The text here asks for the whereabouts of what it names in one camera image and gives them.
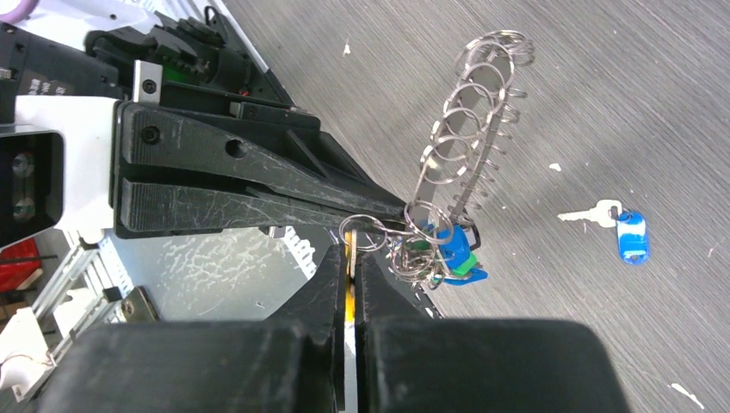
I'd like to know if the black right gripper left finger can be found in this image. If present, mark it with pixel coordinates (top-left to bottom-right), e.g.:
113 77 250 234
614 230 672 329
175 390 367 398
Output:
38 244 346 412

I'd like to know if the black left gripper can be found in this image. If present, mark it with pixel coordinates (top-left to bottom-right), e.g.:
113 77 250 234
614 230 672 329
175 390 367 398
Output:
85 8 405 239

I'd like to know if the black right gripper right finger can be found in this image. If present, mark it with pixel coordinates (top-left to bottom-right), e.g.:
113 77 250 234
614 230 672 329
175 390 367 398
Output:
353 254 629 412

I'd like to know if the yellow key tag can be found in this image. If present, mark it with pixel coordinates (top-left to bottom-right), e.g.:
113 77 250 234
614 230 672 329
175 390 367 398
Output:
343 227 358 413

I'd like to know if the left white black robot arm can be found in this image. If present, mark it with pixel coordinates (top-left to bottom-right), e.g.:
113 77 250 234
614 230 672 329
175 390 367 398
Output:
1 1 405 246

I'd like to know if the silver metal key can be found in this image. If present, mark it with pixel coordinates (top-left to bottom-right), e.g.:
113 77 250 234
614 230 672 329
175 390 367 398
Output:
557 199 623 228

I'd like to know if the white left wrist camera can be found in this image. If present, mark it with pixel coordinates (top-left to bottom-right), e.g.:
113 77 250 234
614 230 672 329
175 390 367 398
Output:
1 95 119 247

